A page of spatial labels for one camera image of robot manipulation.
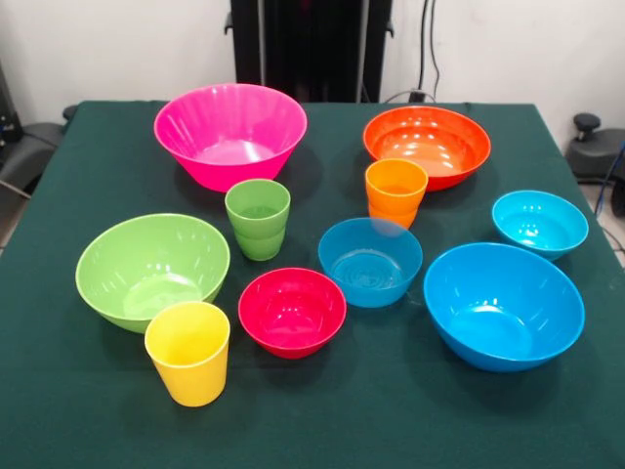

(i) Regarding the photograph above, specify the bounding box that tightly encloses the green cup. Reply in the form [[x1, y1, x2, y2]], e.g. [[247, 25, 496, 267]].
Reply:
[[224, 178, 292, 262]]

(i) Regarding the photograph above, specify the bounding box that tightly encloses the ribbed blue bowl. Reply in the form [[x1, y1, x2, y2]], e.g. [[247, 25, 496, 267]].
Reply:
[[317, 217, 424, 309]]

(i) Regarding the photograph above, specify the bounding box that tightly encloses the small red bowl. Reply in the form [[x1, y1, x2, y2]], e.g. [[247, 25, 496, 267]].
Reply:
[[237, 267, 348, 361]]

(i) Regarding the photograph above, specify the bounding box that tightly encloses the orange cup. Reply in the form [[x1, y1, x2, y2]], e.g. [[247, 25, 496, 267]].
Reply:
[[364, 158, 430, 231]]

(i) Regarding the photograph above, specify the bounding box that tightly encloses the large pink bowl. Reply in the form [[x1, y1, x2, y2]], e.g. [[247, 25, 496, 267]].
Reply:
[[153, 82, 309, 193]]

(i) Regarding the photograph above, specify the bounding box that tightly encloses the orange-red bowl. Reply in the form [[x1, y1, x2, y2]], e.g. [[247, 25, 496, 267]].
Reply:
[[362, 105, 492, 192]]

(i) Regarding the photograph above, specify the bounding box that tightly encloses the green bowl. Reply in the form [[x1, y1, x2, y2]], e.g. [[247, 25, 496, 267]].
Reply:
[[74, 212, 231, 335]]

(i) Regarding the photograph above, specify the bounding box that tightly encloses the dark green table cloth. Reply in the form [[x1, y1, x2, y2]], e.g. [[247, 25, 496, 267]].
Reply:
[[0, 100, 625, 469]]

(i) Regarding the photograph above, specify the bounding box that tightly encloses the yellow cup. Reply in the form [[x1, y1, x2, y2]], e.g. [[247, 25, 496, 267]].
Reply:
[[144, 300, 231, 408]]

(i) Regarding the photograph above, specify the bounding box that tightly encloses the large blue bowl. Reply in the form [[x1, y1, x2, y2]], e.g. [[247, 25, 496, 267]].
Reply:
[[422, 241, 586, 374]]

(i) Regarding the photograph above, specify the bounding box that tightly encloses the small turquoise bowl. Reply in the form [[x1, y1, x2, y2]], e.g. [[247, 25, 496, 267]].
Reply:
[[491, 190, 590, 262]]

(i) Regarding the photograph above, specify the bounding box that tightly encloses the dark equipment box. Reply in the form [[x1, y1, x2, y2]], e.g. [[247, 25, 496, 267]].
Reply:
[[0, 63, 23, 146]]

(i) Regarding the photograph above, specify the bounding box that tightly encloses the black hanging cable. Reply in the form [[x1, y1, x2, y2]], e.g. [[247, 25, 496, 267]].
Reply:
[[417, 0, 443, 102]]

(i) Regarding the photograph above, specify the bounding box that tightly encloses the black pedestal foot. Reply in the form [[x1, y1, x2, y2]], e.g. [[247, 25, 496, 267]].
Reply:
[[0, 105, 79, 196], [565, 112, 625, 182]]

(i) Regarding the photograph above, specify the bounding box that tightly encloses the blue cable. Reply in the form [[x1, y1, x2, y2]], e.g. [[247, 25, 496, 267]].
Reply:
[[592, 140, 625, 217]]

